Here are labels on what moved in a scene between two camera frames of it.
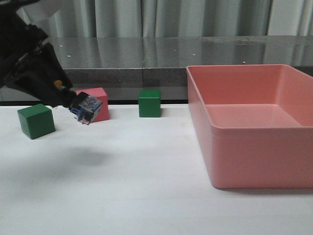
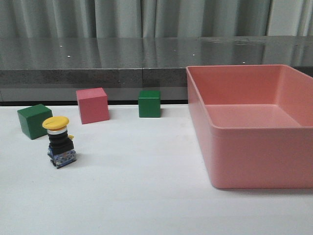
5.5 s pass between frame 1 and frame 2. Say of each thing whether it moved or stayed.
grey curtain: stayed
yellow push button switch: moved
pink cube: stayed
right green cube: stayed
